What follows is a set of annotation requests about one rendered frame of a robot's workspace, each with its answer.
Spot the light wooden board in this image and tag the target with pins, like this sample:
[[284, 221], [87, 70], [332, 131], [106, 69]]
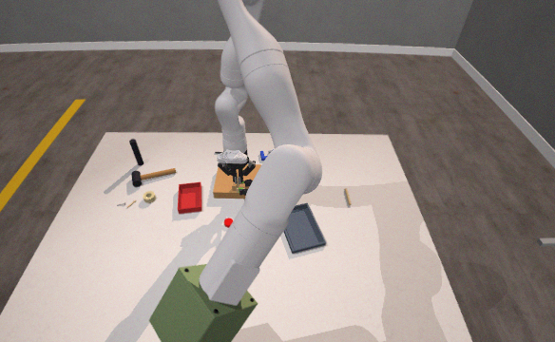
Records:
[[223, 185]]

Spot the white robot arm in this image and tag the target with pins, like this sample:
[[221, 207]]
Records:
[[287, 173]]

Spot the wooden-handled black mallet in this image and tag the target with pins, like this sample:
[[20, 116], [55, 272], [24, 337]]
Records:
[[137, 178]]

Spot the tan hollow cylinder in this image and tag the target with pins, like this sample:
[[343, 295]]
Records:
[[147, 196]]

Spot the black spring clamp with green grips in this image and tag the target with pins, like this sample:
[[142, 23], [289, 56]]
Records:
[[244, 191]]

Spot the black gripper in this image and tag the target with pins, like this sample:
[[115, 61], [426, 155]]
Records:
[[232, 169]]

